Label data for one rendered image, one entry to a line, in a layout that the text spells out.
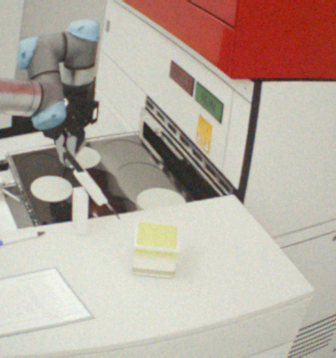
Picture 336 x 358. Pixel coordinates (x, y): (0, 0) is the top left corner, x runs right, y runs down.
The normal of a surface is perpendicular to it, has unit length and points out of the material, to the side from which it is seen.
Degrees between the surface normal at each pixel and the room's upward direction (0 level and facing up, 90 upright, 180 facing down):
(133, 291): 0
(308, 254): 90
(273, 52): 90
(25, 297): 0
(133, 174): 0
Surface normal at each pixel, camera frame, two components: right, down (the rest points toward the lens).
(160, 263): -0.02, 0.52
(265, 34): 0.41, 0.52
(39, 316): 0.11, -0.85
